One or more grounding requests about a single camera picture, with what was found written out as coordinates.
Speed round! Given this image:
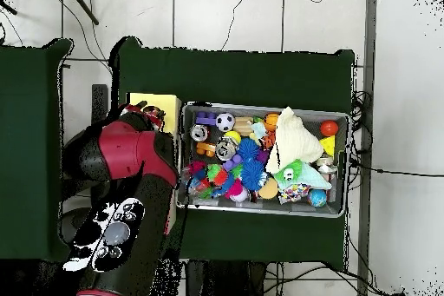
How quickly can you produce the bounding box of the red ball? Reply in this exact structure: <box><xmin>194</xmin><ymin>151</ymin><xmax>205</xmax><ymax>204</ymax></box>
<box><xmin>319</xmin><ymin>120</ymin><xmax>340</xmax><ymax>137</ymax></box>

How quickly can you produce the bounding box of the green spiky rubber ball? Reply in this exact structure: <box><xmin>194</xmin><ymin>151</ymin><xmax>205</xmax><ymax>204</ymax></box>
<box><xmin>275</xmin><ymin>160</ymin><xmax>304</xmax><ymax>185</ymax></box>

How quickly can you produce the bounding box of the striped tiger plush toy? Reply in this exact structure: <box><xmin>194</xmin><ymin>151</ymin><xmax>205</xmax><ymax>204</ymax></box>
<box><xmin>260</xmin><ymin>128</ymin><xmax>278</xmax><ymax>151</ymax></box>

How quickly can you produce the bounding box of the blue spiky rubber ball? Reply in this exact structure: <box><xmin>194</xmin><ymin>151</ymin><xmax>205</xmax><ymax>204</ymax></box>
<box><xmin>240</xmin><ymin>161</ymin><xmax>268</xmax><ymax>193</ymax></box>
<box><xmin>238</xmin><ymin>137</ymin><xmax>260</xmax><ymax>161</ymax></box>

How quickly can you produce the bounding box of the clear mesh bin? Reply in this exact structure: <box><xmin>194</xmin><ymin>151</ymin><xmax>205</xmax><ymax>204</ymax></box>
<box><xmin>175</xmin><ymin>101</ymin><xmax>351</xmax><ymax>220</ymax></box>

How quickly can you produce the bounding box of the black and white soccer ball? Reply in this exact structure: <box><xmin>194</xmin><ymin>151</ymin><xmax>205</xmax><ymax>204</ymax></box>
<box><xmin>215</xmin><ymin>112</ymin><xmax>237</xmax><ymax>133</ymax></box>

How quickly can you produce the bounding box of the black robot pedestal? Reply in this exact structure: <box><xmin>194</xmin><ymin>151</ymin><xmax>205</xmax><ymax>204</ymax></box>
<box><xmin>183</xmin><ymin>260</ymin><xmax>278</xmax><ymax>296</ymax></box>

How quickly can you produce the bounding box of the black rod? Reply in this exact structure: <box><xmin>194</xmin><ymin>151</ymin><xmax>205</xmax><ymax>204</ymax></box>
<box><xmin>65</xmin><ymin>0</ymin><xmax>100</xmax><ymax>26</ymax></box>

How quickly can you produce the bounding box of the crushed red drink can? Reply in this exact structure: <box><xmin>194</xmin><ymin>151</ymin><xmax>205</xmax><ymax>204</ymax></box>
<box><xmin>189</xmin><ymin>124</ymin><xmax>210</xmax><ymax>144</ymax></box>

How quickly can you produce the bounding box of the orange toy basketball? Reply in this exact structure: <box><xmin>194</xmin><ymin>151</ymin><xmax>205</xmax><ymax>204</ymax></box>
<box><xmin>263</xmin><ymin>112</ymin><xmax>280</xmax><ymax>132</ymax></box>

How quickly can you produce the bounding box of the cream knitted cloth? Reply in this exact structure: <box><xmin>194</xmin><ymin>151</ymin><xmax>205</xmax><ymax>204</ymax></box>
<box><xmin>265</xmin><ymin>106</ymin><xmax>324</xmax><ymax>174</ymax></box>

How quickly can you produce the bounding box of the mint green cloth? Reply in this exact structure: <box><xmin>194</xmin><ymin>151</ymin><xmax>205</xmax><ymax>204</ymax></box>
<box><xmin>273</xmin><ymin>159</ymin><xmax>333</xmax><ymax>192</ymax></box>

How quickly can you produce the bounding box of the yellow cheese wedge toy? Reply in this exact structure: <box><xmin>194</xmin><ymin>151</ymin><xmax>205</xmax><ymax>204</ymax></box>
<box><xmin>318</xmin><ymin>135</ymin><xmax>336</xmax><ymax>157</ymax></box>

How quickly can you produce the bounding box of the yellow tennis ball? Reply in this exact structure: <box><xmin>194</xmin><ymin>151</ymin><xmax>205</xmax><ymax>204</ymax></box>
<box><xmin>223</xmin><ymin>130</ymin><xmax>241</xmax><ymax>146</ymax></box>

